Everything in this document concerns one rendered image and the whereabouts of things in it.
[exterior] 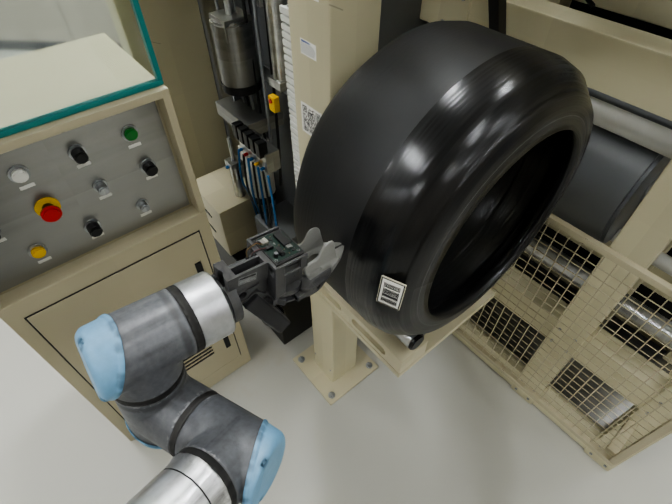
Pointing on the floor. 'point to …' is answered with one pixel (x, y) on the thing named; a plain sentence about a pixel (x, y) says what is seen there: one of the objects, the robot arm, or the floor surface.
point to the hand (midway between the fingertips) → (336, 252)
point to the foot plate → (332, 391)
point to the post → (353, 27)
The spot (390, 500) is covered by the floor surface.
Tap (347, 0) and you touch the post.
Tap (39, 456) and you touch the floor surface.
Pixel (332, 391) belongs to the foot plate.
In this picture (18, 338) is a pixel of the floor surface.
